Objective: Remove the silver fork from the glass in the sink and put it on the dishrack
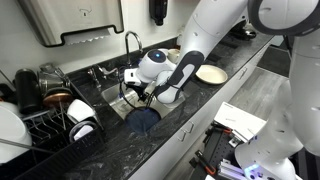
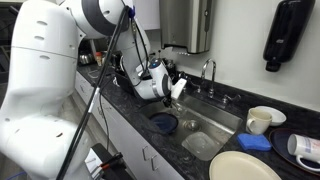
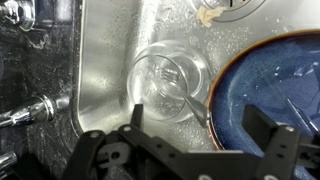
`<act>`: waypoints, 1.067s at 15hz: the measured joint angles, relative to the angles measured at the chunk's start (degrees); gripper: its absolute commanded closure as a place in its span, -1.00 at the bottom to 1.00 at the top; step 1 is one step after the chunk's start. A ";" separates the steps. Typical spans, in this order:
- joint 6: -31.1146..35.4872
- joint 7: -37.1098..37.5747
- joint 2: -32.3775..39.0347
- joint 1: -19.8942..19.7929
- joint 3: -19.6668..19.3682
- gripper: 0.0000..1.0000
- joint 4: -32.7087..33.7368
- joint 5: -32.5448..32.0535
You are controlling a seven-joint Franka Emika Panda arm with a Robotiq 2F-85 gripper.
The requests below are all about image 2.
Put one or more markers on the blue sponge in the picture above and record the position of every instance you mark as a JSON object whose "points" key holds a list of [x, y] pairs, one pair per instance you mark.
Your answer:
{"points": [[253, 141]]}

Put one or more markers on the black soap dispenser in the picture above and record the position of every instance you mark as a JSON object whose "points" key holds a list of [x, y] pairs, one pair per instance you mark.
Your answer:
{"points": [[286, 30]]}

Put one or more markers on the chrome side sprayer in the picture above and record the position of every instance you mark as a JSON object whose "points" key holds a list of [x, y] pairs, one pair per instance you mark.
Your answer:
{"points": [[231, 98]]}

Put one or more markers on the cream ceramic mug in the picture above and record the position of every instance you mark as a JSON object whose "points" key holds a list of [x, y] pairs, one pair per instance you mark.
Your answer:
{"points": [[258, 121]]}

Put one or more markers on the white bowl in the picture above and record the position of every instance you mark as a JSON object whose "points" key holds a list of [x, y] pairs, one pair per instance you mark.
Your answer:
{"points": [[278, 115]]}

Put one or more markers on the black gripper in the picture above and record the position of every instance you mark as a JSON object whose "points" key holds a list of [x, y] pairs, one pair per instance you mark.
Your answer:
{"points": [[167, 100]]}

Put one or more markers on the clear plastic container lid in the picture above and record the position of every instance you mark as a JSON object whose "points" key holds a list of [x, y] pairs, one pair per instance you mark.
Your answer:
{"points": [[201, 145]]}

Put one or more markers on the black dish rack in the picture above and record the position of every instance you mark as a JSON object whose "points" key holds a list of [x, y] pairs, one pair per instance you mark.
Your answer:
{"points": [[124, 81]]}

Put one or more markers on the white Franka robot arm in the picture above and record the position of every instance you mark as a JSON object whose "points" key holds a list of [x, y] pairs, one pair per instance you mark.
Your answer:
{"points": [[43, 66]]}

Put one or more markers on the metal sink drain strainer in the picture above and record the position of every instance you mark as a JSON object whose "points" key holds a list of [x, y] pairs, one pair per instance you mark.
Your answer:
{"points": [[191, 125]]}

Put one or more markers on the black coffee maker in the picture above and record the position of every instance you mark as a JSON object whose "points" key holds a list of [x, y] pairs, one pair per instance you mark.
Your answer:
{"points": [[85, 59]]}

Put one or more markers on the black equipment box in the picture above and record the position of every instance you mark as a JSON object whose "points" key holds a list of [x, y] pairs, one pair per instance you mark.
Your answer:
{"points": [[106, 170]]}

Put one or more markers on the blue ceramic plate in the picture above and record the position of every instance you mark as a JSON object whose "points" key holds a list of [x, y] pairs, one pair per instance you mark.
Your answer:
{"points": [[165, 122]]}

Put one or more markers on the cream dinner plate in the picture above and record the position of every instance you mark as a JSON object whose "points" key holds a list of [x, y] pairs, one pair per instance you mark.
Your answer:
{"points": [[240, 166]]}

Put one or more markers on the red capped spice bottle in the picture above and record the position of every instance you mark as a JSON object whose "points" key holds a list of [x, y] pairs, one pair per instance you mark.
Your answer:
{"points": [[98, 59]]}

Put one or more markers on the dark blue plate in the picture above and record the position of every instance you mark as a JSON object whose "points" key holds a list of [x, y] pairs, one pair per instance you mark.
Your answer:
{"points": [[279, 143]]}

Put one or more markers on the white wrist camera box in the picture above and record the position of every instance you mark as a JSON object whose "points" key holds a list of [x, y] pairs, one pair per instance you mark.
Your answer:
{"points": [[179, 88]]}

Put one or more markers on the black orange tipped tool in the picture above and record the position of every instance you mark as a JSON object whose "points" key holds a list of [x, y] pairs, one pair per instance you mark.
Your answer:
{"points": [[111, 161]]}

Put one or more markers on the white printed mug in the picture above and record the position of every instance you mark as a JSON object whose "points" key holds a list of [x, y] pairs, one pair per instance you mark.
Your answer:
{"points": [[305, 146]]}

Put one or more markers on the stainless steel sink basin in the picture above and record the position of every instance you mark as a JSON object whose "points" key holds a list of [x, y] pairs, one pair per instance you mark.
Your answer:
{"points": [[216, 115]]}

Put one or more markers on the white base cabinets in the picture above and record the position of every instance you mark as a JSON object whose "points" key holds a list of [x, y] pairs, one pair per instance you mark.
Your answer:
{"points": [[126, 140]]}

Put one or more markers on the tall chrome gooseneck faucet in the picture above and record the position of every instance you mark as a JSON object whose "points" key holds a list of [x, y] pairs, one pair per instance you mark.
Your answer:
{"points": [[213, 76]]}

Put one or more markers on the clear drinking glass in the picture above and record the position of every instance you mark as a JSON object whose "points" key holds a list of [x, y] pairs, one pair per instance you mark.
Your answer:
{"points": [[181, 111]]}

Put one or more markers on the stainless paper towel dispenser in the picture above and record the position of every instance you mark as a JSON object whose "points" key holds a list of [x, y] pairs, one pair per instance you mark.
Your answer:
{"points": [[186, 23]]}

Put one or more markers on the white wall cabinet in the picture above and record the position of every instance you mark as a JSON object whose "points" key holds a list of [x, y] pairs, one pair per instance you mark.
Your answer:
{"points": [[146, 13]]}

